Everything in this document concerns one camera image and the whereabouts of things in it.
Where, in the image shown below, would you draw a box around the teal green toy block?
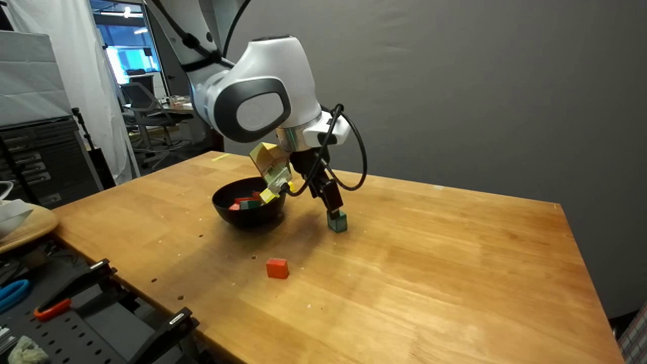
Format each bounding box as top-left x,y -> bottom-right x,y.
327,210 -> 349,234

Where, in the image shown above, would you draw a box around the black bowl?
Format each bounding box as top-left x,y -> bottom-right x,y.
211,176 -> 288,230

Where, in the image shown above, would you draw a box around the orange red toy block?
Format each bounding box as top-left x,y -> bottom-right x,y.
266,258 -> 290,280

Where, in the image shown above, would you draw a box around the office chair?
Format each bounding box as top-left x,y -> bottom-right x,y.
120,82 -> 195,170

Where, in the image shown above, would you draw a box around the stand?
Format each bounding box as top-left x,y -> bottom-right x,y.
71,107 -> 118,191

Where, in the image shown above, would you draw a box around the window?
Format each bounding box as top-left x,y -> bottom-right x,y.
90,0 -> 163,86

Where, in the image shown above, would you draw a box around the white curtain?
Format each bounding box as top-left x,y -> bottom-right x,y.
6,0 -> 142,185

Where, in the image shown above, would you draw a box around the black drawer cabinet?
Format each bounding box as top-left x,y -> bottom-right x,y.
0,116 -> 104,209

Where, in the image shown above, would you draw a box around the round wooden board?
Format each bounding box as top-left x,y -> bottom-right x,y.
0,202 -> 60,254

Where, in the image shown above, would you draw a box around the grey perforated cart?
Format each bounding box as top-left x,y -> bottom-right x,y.
0,242 -> 203,364

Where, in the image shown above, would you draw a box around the grey covered box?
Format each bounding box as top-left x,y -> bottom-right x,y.
0,30 -> 73,128

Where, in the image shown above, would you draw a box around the crumpled pale cloth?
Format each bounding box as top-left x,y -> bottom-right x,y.
7,335 -> 50,364

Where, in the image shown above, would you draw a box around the plaid fabric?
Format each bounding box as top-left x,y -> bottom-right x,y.
618,302 -> 647,364

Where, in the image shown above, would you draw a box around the black clamp with orange handle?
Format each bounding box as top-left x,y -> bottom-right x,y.
33,258 -> 118,322

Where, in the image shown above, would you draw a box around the blue handled scissors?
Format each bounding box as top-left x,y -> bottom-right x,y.
0,279 -> 32,312

